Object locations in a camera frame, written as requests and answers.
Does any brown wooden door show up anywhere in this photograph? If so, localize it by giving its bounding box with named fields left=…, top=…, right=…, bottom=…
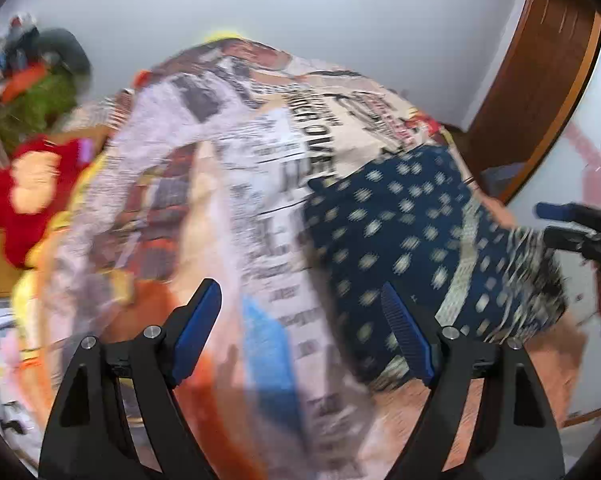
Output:
left=466, top=0, right=601, bottom=204

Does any grey cushion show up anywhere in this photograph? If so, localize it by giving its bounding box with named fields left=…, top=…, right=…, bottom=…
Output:
left=38, top=29, right=93, bottom=79

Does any navy patterned hoodie beige hood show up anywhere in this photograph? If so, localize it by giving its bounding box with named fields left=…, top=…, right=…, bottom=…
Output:
left=303, top=145, right=570, bottom=392

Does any green patterned box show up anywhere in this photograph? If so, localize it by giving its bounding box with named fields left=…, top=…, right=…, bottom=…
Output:
left=0, top=71, right=80, bottom=144

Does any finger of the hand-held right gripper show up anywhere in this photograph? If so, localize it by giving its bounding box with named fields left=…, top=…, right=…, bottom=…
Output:
left=543, top=226, right=601, bottom=267
left=535, top=202, right=601, bottom=233

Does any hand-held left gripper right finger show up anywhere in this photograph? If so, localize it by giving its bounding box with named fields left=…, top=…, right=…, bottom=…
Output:
left=380, top=281, right=566, bottom=480

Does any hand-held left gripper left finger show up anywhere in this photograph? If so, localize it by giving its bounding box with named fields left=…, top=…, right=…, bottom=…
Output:
left=39, top=278, right=223, bottom=480

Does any printed blanket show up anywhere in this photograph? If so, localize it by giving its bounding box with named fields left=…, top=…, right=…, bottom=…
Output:
left=10, top=37, right=588, bottom=480

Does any red plush toy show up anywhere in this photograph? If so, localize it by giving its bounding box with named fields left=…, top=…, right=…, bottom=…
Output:
left=0, top=135, right=100, bottom=269

